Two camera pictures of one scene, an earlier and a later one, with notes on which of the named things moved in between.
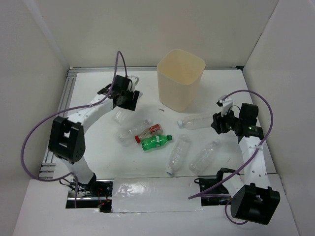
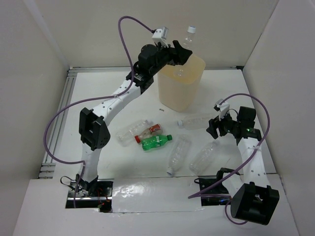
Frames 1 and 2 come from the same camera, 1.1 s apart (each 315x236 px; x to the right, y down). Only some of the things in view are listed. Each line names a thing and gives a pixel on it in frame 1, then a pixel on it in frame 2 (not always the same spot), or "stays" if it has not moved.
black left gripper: (132, 104) -> (177, 55)
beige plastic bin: (180, 73) stays
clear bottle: (120, 116) -> (180, 71)
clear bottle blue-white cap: (203, 158) stays
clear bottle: (179, 153) stays
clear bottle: (196, 121) stays
